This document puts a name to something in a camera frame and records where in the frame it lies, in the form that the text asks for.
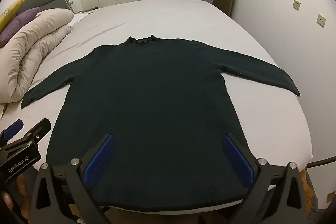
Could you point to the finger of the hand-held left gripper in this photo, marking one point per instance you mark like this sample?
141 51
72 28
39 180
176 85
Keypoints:
39 130
14 128

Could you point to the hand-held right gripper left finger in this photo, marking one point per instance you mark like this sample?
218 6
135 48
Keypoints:
99 158

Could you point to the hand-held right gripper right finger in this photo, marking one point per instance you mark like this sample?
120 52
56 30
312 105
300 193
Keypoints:
237 161

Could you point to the dark green sweater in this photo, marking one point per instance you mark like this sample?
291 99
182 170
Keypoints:
147 98

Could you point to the person's left hand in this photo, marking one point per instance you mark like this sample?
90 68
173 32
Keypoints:
22 188

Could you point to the beige folded duvet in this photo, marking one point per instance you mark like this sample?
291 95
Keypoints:
31 43

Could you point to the purple pillow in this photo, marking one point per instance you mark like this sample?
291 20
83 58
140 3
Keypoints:
18 22

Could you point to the yellow pillow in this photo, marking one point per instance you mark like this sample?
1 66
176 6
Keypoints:
10 10

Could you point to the white papers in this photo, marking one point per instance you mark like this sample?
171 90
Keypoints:
78 18

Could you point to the bed with white sheet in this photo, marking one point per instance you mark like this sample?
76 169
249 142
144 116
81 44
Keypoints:
183 19

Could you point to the wall socket plate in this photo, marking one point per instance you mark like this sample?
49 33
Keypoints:
321 20

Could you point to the wall switch plate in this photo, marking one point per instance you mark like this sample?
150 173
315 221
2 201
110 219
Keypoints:
297 4

